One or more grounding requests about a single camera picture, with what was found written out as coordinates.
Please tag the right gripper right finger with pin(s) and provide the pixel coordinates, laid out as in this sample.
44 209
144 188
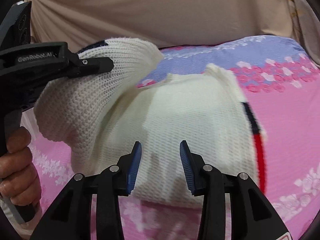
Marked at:
252 215

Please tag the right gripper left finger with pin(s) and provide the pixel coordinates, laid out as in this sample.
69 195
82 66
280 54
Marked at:
69 215

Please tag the white red black knit sweater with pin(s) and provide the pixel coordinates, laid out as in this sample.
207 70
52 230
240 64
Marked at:
100 117

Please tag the person's left hand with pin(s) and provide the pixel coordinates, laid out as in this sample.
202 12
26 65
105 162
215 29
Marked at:
21 183

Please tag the pink floral bed sheet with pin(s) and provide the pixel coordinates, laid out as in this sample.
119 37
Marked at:
281 84

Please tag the beige draped fabric cover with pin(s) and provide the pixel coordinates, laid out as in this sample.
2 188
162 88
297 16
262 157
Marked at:
165 23

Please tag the floral beige blanket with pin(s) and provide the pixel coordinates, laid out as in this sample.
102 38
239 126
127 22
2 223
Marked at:
306 27

